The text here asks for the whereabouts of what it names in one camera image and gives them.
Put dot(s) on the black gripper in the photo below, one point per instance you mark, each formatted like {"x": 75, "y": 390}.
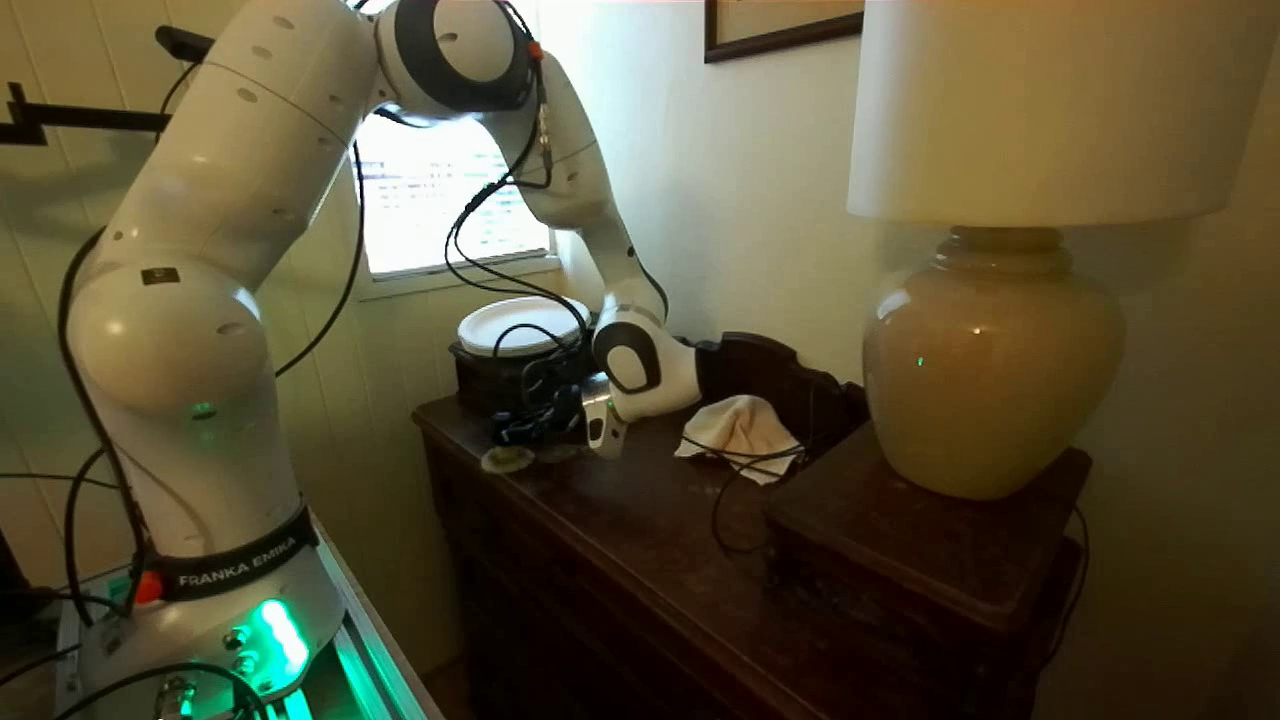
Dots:
{"x": 563, "y": 421}

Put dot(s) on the robot base platform green light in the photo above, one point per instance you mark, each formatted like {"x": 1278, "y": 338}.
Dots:
{"x": 382, "y": 664}

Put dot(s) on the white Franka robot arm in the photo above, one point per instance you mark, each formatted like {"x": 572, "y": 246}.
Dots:
{"x": 173, "y": 335}

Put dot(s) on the white plate stack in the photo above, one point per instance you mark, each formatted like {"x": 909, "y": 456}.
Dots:
{"x": 513, "y": 324}

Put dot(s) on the dark wooden dresser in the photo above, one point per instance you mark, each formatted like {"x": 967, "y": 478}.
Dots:
{"x": 627, "y": 534}

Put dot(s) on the bright window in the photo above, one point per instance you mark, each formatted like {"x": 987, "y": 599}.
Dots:
{"x": 426, "y": 203}

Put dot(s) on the beige ceramic lamp base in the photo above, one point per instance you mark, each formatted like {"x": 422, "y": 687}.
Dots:
{"x": 987, "y": 374}

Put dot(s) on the dark framed picture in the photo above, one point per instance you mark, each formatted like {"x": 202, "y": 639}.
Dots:
{"x": 783, "y": 21}

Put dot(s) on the black clamp stand bar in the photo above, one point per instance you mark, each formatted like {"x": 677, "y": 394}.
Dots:
{"x": 83, "y": 119}

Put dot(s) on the white lampshade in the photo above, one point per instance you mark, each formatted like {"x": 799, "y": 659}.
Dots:
{"x": 1052, "y": 105}

